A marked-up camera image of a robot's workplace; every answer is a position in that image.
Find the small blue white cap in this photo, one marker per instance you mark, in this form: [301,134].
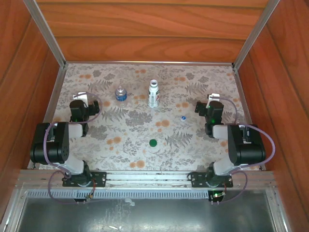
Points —
[183,118]

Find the small clear blue-label bottle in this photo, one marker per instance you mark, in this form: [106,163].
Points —
[120,95]

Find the white plastic bottle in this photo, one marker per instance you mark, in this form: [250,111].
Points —
[153,95]

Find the green bottle cap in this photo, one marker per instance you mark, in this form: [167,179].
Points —
[153,143]

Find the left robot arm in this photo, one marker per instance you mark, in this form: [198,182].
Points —
[51,145]

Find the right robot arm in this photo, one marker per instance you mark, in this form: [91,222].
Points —
[248,147]

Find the aluminium back strip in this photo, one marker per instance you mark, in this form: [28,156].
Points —
[144,62]

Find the grey metal sheet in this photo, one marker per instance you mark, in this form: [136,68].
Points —
[144,217]

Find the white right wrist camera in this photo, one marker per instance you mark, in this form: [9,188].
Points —
[213,97]

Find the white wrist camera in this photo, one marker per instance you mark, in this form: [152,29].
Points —
[213,97]
[80,96]

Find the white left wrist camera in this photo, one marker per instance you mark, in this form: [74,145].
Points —
[80,96]

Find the aluminium side rail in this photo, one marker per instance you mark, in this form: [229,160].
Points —
[243,101]
[51,108]

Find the aluminium frame post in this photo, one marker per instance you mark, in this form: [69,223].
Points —
[256,31]
[46,31]

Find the aluminium front rail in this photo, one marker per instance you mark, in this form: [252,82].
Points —
[144,176]

